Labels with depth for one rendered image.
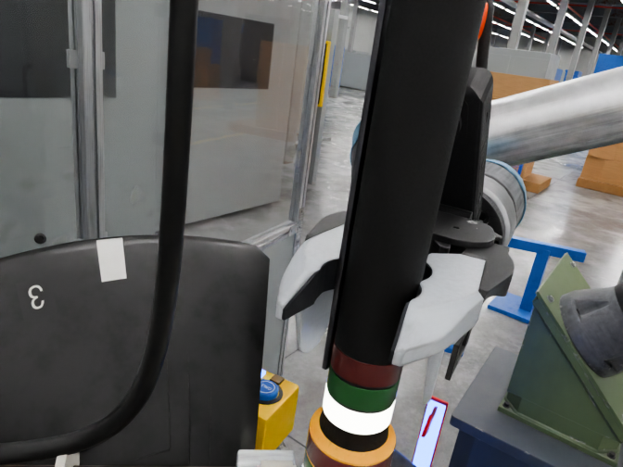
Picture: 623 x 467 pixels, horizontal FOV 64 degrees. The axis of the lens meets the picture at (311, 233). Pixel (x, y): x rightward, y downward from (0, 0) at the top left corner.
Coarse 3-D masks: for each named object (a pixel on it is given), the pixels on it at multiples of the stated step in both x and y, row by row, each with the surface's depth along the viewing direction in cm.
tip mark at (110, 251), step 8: (96, 240) 35; (104, 240) 35; (112, 240) 35; (120, 240) 36; (104, 248) 35; (112, 248) 35; (120, 248) 35; (104, 256) 35; (112, 256) 35; (120, 256) 35; (104, 264) 34; (112, 264) 34; (120, 264) 35; (104, 272) 34; (112, 272) 34; (120, 272) 34; (104, 280) 34; (112, 280) 34
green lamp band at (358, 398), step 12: (336, 384) 23; (348, 384) 22; (396, 384) 23; (336, 396) 23; (348, 396) 22; (360, 396) 22; (372, 396) 22; (384, 396) 22; (396, 396) 23; (360, 408) 22; (372, 408) 22; (384, 408) 23
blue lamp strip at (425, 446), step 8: (432, 400) 62; (432, 408) 62; (440, 408) 61; (440, 416) 61; (424, 424) 63; (432, 424) 62; (432, 432) 62; (424, 440) 63; (432, 440) 63; (416, 448) 64; (424, 448) 64; (432, 448) 63; (416, 456) 64; (424, 456) 64; (416, 464) 65; (424, 464) 64
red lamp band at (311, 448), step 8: (312, 440) 24; (312, 448) 24; (312, 456) 24; (320, 456) 23; (392, 456) 24; (320, 464) 24; (328, 464) 23; (336, 464) 23; (344, 464) 23; (376, 464) 23; (384, 464) 23
